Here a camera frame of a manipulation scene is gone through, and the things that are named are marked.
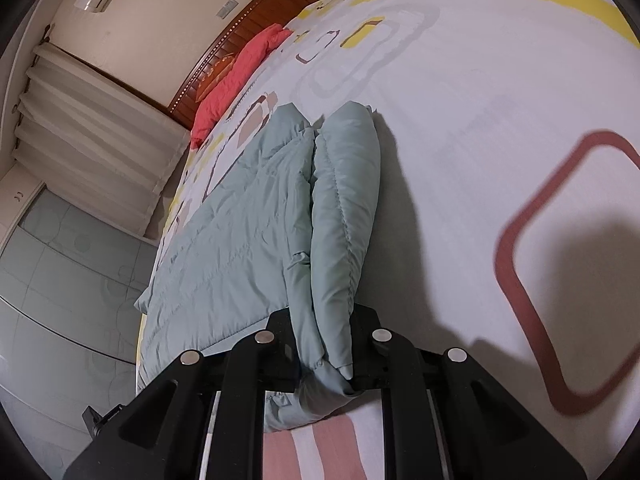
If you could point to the wardrobe with frosted glass doors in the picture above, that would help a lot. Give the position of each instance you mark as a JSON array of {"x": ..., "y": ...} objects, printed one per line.
[{"x": 65, "y": 300}]

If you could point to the white wall socket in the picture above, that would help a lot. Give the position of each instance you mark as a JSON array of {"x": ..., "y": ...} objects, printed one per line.
[{"x": 228, "y": 8}]

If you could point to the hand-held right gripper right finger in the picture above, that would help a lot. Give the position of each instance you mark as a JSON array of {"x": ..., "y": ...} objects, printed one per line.
[{"x": 381, "y": 360}]

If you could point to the white pleated curtain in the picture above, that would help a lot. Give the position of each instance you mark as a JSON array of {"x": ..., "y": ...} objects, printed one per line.
[{"x": 100, "y": 130}]

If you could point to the small orange cushion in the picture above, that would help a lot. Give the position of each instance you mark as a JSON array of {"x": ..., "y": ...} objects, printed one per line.
[{"x": 215, "y": 77}]

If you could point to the white patterned bed sheet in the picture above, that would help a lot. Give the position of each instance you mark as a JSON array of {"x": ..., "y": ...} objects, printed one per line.
[{"x": 475, "y": 135}]

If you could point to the wooden headboard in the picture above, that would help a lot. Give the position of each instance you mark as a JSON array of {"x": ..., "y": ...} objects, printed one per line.
[{"x": 250, "y": 30}]

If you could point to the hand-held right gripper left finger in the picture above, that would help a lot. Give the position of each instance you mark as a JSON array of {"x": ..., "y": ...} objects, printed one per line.
[{"x": 282, "y": 355}]

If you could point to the light green puffer jacket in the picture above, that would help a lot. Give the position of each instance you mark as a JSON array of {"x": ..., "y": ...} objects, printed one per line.
[{"x": 250, "y": 260}]

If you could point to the red pillow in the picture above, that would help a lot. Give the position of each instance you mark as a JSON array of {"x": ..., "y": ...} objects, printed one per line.
[{"x": 230, "y": 80}]

